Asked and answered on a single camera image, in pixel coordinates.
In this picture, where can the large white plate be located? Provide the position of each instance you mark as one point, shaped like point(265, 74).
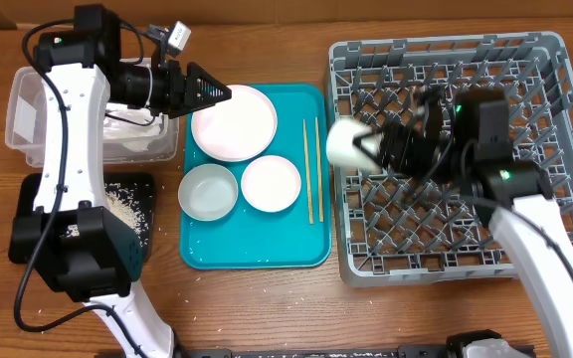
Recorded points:
point(238, 128)

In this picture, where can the black plastic tray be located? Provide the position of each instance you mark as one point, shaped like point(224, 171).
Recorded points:
point(24, 237)

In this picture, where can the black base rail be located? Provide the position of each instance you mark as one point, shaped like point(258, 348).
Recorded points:
point(402, 351)

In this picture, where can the white napkin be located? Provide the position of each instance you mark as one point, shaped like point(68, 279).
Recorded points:
point(134, 129)

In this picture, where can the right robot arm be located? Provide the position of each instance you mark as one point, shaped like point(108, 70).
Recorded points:
point(467, 144)

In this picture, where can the right wooden chopstick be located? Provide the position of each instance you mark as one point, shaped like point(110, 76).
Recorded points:
point(319, 171)

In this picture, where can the left wooden chopstick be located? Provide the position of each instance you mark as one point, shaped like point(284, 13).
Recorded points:
point(307, 173)

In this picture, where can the grey bowl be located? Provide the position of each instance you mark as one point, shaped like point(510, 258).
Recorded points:
point(208, 192)

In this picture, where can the wooden chopstick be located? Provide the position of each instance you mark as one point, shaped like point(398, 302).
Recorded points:
point(319, 171)
point(307, 173)

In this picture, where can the small pink bowl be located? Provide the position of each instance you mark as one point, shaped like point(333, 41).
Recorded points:
point(271, 184)

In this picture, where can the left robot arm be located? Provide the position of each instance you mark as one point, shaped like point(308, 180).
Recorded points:
point(71, 238)

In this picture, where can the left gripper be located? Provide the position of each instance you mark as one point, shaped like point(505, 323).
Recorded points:
point(192, 96)

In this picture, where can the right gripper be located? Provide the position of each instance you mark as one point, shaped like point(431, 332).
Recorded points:
point(399, 133)

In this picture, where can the teal serving tray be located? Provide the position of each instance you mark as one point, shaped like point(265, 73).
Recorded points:
point(251, 239)

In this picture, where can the pile of rice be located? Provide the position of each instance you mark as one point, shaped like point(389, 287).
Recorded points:
point(127, 202)

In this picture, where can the grey dishwasher rack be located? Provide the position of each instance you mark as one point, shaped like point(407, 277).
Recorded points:
point(391, 232)

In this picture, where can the clear plastic waste bin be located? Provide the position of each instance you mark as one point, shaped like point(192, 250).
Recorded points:
point(26, 126)

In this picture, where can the small white cup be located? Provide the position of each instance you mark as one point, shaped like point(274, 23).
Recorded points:
point(341, 151)

